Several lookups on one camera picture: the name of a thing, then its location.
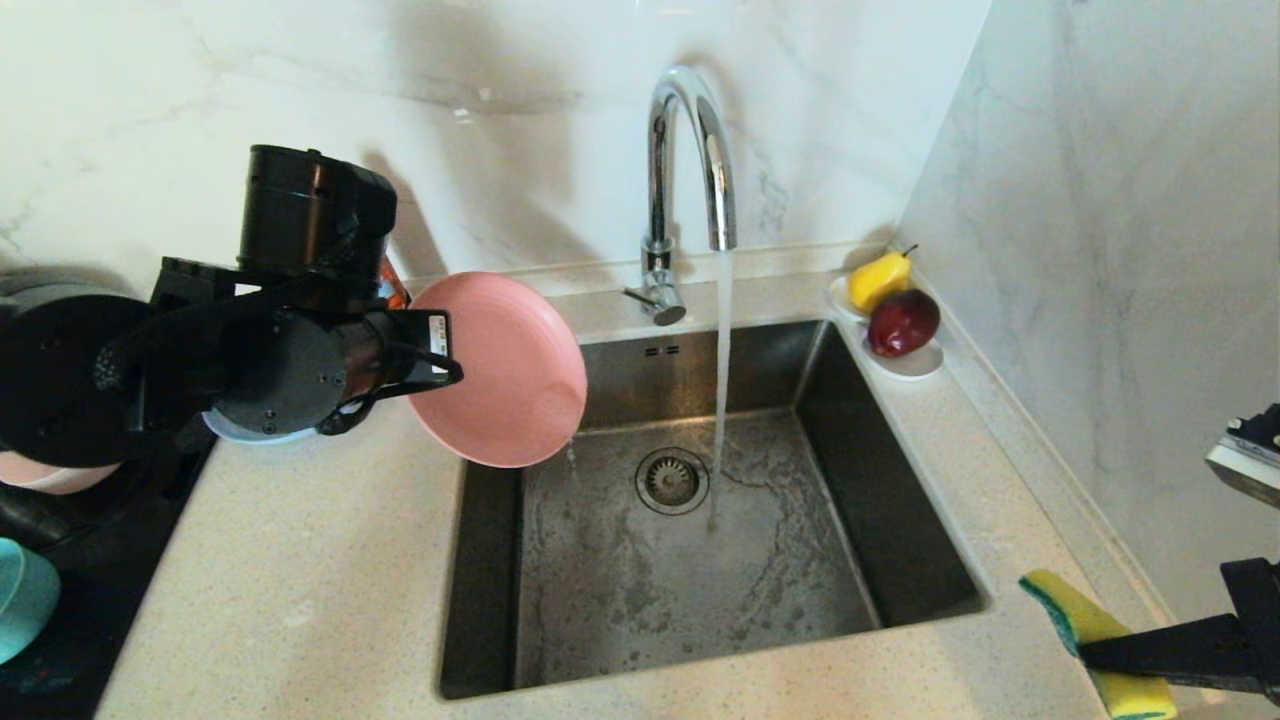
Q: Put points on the pale pink bowl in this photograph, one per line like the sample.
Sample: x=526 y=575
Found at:
x=50 y=475

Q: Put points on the chrome gooseneck faucet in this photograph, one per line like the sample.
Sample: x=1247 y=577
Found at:
x=657 y=180

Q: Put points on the stainless steel sink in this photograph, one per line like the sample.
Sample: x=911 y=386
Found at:
x=800 y=600

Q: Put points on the pink plate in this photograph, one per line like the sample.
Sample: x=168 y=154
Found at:
x=510 y=380

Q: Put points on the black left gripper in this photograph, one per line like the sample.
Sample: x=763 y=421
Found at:
x=410 y=345

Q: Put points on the round metal drain strainer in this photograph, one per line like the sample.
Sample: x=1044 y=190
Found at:
x=672 y=481

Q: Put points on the blue grey plate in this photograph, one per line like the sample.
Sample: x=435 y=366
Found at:
x=250 y=437

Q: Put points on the yellow green sponge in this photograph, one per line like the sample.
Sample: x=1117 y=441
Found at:
x=1060 y=600

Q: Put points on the dark red apple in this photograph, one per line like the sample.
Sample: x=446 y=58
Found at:
x=902 y=323

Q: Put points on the teal bowl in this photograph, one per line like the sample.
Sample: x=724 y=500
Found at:
x=25 y=600

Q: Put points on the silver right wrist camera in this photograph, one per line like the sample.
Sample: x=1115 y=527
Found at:
x=1250 y=465

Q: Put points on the orange dish soap bottle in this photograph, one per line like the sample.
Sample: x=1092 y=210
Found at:
x=393 y=285

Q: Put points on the yellow pear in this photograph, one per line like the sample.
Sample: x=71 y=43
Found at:
x=877 y=282

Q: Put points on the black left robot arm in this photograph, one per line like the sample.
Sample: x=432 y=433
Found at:
x=200 y=340

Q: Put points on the small white dish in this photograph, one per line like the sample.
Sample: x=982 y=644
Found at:
x=912 y=368

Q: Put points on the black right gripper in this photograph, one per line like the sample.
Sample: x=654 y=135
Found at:
x=1255 y=630

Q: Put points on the black induction cooktop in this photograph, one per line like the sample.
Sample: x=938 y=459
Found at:
x=90 y=580

